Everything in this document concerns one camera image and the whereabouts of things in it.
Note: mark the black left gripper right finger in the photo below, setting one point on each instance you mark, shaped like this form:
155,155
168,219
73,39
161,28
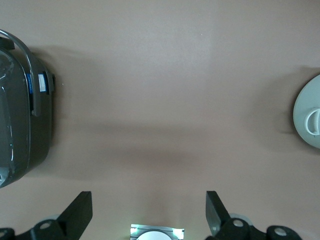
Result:
225,230

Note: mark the black rice cooker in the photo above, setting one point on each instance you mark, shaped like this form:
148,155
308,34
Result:
37,130

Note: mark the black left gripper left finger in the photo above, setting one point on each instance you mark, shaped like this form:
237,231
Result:
65,225

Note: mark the glass pot lid with knob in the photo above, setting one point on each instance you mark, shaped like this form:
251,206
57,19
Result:
303,100

